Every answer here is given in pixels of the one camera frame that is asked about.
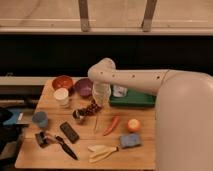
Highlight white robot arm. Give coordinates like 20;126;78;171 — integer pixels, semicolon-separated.
88;58;213;171

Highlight green plastic tray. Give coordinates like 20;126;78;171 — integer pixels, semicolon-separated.
109;85;156;107

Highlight blue plastic cup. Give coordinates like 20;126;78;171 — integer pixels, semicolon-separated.
32;111;48;128

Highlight small metal cup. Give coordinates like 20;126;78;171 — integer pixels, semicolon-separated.
73;109;85;124

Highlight yellow tongs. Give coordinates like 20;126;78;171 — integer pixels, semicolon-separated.
88;145;119;163

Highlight purple bowl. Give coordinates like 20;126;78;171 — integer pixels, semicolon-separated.
74;78;93;97

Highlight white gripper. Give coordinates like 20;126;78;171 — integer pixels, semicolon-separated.
92;82;111;107

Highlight black binder clip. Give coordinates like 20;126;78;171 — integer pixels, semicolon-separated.
35;132;53;148

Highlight red yellow apple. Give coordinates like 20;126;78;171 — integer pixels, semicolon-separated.
127;119;141;132

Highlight orange carrot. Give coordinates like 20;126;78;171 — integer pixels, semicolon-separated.
103;116;120;136

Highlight black handled knife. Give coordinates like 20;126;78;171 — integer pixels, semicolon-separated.
55;136;78;160

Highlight black remote control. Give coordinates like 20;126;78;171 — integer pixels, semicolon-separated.
60;122;79;143

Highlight blue sponge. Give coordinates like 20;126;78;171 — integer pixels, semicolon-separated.
119;133;141;149

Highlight white plastic jar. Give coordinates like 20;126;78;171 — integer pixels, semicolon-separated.
53;88;69;108

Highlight bunch of red grapes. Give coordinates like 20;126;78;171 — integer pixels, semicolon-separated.
85;101;101;116

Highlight orange bowl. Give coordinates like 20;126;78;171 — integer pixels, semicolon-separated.
52;75;73;90

